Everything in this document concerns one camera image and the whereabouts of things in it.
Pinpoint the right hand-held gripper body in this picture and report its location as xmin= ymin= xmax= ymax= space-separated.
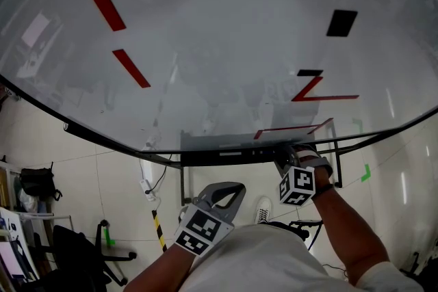
xmin=273 ymin=144 xmax=316 ymax=207

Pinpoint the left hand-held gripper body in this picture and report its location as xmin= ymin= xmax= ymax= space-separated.
xmin=174 ymin=181 xmax=247 ymax=258

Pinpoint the person's left forearm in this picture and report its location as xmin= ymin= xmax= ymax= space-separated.
xmin=123 ymin=242 xmax=207 ymax=292

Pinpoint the person's right forearm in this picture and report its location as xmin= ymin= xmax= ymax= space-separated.
xmin=309 ymin=167 xmax=391 ymax=287

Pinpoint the black whiteboard pen tray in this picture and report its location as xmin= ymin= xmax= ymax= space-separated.
xmin=180 ymin=149 xmax=279 ymax=168

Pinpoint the large glossy whiteboard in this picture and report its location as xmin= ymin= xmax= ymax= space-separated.
xmin=0 ymin=0 xmax=438 ymax=167

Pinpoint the person's right hand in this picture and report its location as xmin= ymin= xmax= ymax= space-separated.
xmin=295 ymin=144 xmax=334 ymax=183

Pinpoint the person's white shoe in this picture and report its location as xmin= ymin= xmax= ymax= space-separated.
xmin=254 ymin=196 xmax=273 ymax=225

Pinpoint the black wheeled base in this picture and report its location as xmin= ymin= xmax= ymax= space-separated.
xmin=270 ymin=219 xmax=324 ymax=251

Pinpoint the white power adapter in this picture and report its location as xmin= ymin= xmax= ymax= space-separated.
xmin=139 ymin=178 xmax=157 ymax=202

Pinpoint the person's white shirt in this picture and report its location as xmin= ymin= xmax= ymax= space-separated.
xmin=177 ymin=224 xmax=426 ymax=292

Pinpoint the green floor tape mark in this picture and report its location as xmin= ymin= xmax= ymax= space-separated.
xmin=103 ymin=226 xmax=116 ymax=248

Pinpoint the black office chair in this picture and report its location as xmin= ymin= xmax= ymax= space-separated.
xmin=34 ymin=219 xmax=138 ymax=289

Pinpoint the large black magnetic rectangle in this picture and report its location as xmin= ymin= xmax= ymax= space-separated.
xmin=326 ymin=9 xmax=359 ymax=38

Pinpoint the white shelf rack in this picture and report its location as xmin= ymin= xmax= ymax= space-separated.
xmin=0 ymin=160 xmax=75 ymax=250

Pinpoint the black bag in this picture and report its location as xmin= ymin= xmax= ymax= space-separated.
xmin=19 ymin=162 xmax=64 ymax=202

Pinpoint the short red magnetic strip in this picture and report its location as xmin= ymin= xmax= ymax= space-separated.
xmin=112 ymin=49 xmax=152 ymax=89

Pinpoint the stack of papers and boards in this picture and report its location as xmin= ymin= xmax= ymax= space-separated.
xmin=0 ymin=207 xmax=39 ymax=284

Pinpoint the black whiteboard stand frame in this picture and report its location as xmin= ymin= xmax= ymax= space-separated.
xmin=136 ymin=118 xmax=404 ymax=207

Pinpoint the yellow black striped post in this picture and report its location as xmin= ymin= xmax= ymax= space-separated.
xmin=151 ymin=210 xmax=168 ymax=253

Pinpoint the black power cable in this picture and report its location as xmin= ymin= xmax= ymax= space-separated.
xmin=138 ymin=153 xmax=173 ymax=196

